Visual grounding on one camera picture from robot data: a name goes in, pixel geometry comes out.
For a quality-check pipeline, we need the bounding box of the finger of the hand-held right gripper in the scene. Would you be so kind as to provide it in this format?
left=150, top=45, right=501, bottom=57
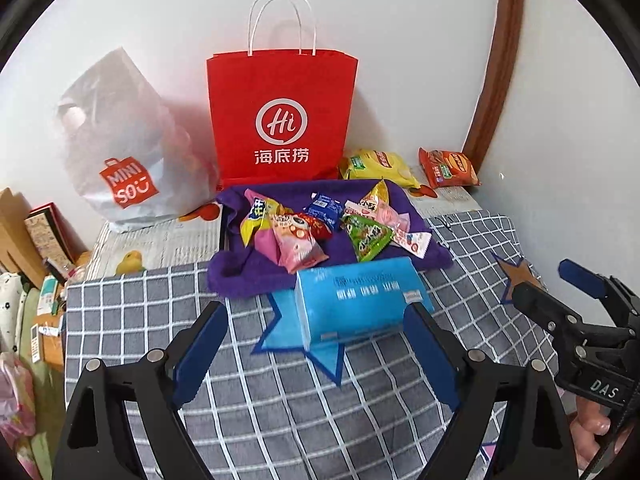
left=557, top=259, right=640, bottom=323
left=512, top=282, right=586, bottom=343

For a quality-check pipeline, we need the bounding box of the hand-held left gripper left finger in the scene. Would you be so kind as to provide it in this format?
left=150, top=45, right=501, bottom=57
left=52, top=301, right=230, bottom=480

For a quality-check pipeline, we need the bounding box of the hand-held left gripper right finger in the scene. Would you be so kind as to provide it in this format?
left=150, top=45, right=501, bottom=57
left=402, top=302, right=571, bottom=480

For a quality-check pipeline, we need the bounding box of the white strawberry candy packet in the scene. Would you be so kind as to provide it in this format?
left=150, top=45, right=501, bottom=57
left=391, top=229, right=432, bottom=257

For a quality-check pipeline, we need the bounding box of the magenta snack packet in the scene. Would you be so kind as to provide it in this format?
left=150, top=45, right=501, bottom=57
left=255, top=227, right=291, bottom=266

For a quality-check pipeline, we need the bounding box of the green snack packet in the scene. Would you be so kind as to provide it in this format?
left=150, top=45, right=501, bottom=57
left=341, top=214, right=395, bottom=263

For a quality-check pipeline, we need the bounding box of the plain pink snack packet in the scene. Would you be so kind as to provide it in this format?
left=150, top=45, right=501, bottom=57
left=372, top=205, right=412, bottom=233

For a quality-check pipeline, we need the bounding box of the pink cookie snack packet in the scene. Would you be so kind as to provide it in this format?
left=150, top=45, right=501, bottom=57
left=270, top=212, right=330, bottom=275

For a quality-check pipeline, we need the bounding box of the yellow blue-print snack packet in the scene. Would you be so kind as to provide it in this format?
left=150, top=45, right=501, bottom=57
left=240, top=189, right=293, bottom=248

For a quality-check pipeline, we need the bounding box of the yellow triangular snack packet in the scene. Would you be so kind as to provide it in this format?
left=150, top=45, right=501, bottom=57
left=361, top=179, right=391, bottom=211

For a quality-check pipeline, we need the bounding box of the red snack packet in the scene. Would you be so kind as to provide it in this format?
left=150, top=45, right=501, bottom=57
left=299, top=212, right=333, bottom=240

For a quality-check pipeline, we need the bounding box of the blue cookie packet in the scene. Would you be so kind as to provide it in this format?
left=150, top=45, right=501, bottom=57
left=304, top=191, right=345, bottom=228

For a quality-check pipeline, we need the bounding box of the person's right hand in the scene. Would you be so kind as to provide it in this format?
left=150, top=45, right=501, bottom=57
left=570, top=402, right=626, bottom=471

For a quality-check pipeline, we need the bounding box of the grey checked blanket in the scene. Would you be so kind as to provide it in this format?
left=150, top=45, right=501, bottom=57
left=64, top=212, right=548, bottom=480

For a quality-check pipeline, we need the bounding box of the blue tissue pack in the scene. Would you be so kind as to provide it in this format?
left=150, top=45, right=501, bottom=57
left=294, top=256, right=435, bottom=351

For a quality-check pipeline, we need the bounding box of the purple towel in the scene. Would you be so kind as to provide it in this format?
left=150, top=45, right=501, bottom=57
left=207, top=179, right=455, bottom=298

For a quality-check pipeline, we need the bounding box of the brown cardboard box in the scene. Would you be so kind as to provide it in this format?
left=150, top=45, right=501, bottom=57
left=35, top=310, right=68, bottom=371

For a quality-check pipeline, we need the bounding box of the green cloth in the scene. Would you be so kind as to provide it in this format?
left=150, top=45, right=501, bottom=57
left=15, top=287, right=68, bottom=480

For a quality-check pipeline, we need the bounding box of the teal white small box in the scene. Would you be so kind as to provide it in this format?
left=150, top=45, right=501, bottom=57
left=37, top=276, right=61, bottom=316

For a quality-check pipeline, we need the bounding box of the red chip bag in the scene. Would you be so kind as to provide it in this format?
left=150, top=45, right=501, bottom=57
left=418, top=147, right=481, bottom=188

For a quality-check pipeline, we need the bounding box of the red book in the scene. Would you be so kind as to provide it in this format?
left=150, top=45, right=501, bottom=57
left=30, top=202, right=78, bottom=261

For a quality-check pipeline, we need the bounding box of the pink plastic bag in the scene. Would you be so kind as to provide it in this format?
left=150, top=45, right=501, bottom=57
left=0, top=352, right=36, bottom=441

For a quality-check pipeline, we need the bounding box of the patterned beige book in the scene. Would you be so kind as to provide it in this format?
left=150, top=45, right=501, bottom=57
left=25, top=205, right=76, bottom=273

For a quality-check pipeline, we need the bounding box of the yellow chip bag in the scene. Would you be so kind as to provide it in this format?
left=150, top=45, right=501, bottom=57
left=339, top=148, right=422, bottom=190

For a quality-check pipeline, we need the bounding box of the white floral cloth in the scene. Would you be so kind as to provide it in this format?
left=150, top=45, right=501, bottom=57
left=0, top=272, right=26, bottom=356

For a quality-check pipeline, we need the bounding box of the white plastic shopping bag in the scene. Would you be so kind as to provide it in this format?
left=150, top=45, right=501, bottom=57
left=55, top=47, right=223, bottom=233

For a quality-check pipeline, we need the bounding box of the wooden headboard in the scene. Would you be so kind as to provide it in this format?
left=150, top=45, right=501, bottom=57
left=0, top=187, right=46, bottom=288

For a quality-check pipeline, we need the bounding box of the red paper bag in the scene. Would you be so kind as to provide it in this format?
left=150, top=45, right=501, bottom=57
left=206, top=0, right=359, bottom=191

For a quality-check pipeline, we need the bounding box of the brown wooden door frame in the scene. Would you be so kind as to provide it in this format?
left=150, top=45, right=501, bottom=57
left=460, top=0, right=523, bottom=173

